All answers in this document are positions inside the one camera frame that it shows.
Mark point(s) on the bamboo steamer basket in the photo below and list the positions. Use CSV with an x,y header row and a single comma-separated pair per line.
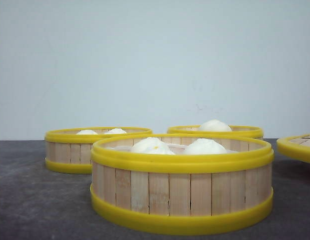
x,y
68,152
179,194
241,131

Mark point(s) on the yellow rimmed steamer lid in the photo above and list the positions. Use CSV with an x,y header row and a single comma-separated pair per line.
x,y
295,147

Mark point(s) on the left bun in front basket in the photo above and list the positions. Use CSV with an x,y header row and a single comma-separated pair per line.
x,y
151,145

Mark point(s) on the bun in basket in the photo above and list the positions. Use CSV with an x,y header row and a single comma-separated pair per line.
x,y
151,145
87,132
204,146
215,125
115,131

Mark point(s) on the right bun in left basket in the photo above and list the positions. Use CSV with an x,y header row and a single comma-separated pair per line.
x,y
115,131

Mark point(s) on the right bun in front basket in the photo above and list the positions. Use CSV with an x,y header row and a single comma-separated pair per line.
x,y
204,146

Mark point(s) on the bun in rear basket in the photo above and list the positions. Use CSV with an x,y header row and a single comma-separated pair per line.
x,y
215,125

